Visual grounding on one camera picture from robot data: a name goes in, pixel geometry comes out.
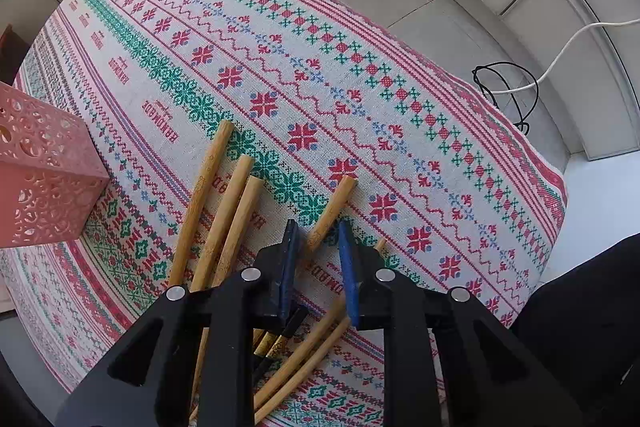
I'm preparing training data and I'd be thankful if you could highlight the white power cable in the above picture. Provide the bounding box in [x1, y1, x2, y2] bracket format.
[487, 18, 640, 96]

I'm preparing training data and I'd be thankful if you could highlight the patterned embroidered tablecloth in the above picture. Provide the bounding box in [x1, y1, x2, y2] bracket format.
[0, 0, 569, 427]

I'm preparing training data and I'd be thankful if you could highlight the black gold-tipped chopstick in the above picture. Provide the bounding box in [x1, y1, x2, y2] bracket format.
[269, 305, 308, 360]
[252, 332, 279, 373]

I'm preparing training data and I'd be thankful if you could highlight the pink perforated utensil holder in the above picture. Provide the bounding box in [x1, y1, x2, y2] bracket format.
[0, 84, 110, 248]

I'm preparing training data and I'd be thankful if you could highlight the bamboo chopstick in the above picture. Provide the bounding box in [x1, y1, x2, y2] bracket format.
[190, 155, 254, 291]
[252, 236, 388, 410]
[255, 317, 350, 425]
[189, 327, 209, 421]
[168, 120, 233, 287]
[252, 174, 358, 348]
[212, 176, 264, 287]

